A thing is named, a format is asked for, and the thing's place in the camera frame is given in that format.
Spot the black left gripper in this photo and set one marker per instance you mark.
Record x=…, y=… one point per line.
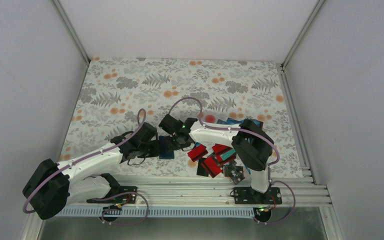
x=155, y=151

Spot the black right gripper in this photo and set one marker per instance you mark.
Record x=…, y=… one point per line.
x=171, y=146

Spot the dark blue card holder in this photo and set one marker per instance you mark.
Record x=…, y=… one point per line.
x=165, y=151

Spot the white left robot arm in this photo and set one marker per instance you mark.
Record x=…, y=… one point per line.
x=54, y=186

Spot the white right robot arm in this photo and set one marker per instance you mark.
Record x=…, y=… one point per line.
x=251, y=144

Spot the red card left of pile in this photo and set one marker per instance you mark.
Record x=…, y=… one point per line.
x=197, y=153

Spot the black card lower pile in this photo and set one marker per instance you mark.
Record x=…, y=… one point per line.
x=201, y=171

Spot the black patterned card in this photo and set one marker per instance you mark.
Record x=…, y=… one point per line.
x=234, y=173

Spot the floral patterned table mat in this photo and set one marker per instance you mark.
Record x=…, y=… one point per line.
x=116, y=88

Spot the aluminium rail frame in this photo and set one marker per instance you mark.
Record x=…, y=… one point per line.
x=169, y=191

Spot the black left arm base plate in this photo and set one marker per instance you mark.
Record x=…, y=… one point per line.
x=120, y=195

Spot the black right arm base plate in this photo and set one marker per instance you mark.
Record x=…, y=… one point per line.
x=249, y=196

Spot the grey slotted cable duct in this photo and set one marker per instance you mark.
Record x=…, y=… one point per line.
x=159, y=212

